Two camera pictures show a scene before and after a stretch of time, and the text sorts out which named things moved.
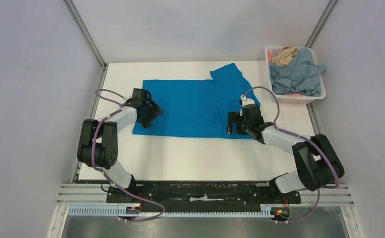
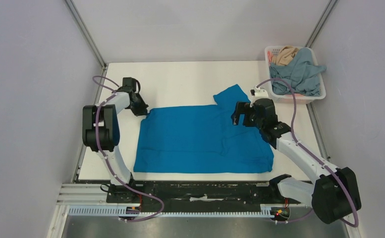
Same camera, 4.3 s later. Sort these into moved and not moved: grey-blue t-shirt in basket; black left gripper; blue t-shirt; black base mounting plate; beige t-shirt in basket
Moved: black left gripper; blue t-shirt
Not moved: beige t-shirt in basket; black base mounting plate; grey-blue t-shirt in basket
